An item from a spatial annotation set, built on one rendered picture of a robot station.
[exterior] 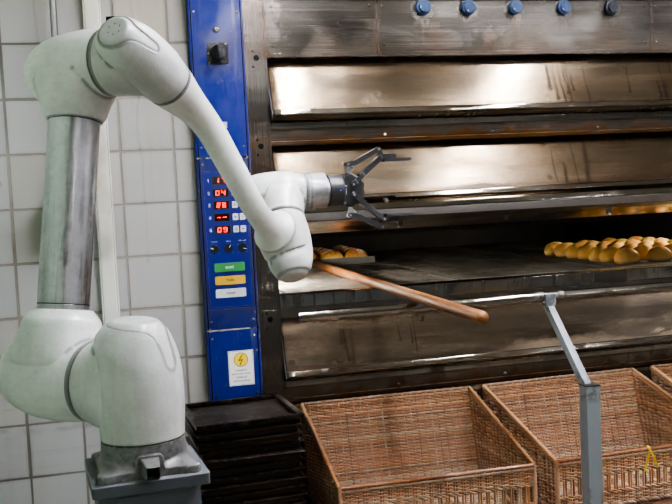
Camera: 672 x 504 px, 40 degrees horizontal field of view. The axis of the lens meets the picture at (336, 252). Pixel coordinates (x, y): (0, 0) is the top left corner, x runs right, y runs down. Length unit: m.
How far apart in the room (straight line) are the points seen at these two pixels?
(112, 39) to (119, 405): 0.66
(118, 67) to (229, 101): 0.98
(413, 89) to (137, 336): 1.51
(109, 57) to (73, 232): 0.34
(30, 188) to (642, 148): 1.95
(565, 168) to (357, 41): 0.79
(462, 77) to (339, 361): 0.97
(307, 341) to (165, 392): 1.21
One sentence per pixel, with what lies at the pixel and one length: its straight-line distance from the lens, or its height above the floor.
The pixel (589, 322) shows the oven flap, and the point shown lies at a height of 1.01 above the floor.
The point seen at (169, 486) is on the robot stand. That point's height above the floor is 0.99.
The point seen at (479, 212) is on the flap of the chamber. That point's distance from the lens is 2.85.
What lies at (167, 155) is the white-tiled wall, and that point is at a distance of 2.77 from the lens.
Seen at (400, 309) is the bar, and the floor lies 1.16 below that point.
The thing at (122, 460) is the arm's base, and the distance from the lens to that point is 1.74.
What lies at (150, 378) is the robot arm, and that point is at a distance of 1.70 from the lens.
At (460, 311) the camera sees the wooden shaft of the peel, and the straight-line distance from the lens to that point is 2.19.
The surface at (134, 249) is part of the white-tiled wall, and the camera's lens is 2.76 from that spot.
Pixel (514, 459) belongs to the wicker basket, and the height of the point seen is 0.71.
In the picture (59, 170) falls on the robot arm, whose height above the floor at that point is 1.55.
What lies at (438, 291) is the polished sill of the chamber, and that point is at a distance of 2.96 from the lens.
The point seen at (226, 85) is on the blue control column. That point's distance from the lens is 2.77.
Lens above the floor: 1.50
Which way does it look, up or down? 4 degrees down
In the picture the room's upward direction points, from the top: 3 degrees counter-clockwise
